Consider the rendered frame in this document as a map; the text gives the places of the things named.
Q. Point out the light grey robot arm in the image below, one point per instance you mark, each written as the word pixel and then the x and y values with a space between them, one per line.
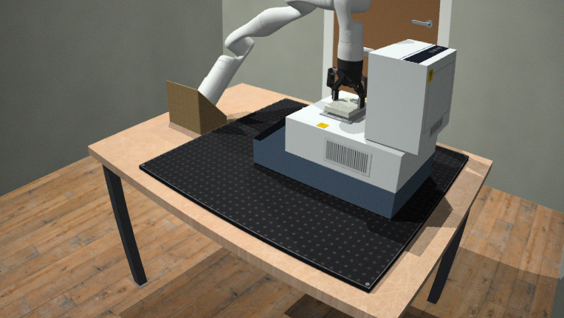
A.
pixel 350 46

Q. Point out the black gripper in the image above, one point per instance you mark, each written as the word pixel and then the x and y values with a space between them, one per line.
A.
pixel 350 79

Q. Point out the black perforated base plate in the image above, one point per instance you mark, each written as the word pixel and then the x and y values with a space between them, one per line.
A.
pixel 354 245

